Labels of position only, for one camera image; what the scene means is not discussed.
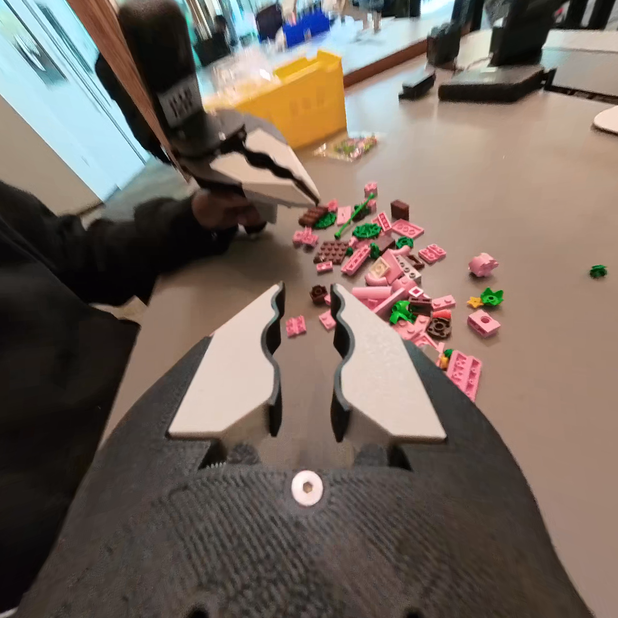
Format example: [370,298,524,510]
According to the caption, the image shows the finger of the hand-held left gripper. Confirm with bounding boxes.
[208,151,317,209]
[241,123,322,202]

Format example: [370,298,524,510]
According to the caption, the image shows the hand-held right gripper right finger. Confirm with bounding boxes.
[330,282,448,446]

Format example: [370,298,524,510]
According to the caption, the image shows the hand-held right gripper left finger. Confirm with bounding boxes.
[166,282,286,440]

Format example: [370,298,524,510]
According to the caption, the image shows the small clear plastic bag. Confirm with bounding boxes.
[314,134,379,162]

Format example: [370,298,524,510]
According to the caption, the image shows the pile of pink toy bricks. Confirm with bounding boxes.
[286,181,505,402]

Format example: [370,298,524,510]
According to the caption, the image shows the person's left hand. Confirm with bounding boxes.
[191,190,267,237]

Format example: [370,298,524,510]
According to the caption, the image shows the yellow plastic bin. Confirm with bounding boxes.
[203,48,348,150]

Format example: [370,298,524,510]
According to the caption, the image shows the crumpled clear plastic bags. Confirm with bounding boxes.
[205,51,286,104]

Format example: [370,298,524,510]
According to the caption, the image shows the green vine piece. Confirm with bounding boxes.
[334,193,377,239]

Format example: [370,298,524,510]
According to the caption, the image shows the blue plastic bin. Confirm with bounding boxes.
[282,12,331,46]

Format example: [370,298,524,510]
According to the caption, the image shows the small black battery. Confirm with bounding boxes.
[398,70,437,100]

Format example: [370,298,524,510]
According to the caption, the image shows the pink flower brick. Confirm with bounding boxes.
[468,252,499,278]

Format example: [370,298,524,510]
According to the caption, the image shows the black charger cube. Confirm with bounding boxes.
[426,22,462,68]

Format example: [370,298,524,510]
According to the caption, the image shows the flat black box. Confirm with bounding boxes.
[437,65,556,103]

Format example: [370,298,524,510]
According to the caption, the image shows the black charging dock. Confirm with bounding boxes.
[489,0,556,68]

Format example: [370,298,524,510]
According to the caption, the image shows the white book stand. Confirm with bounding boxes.
[592,104,618,136]

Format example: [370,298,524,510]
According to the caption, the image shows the wooden post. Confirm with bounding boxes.
[68,0,186,179]

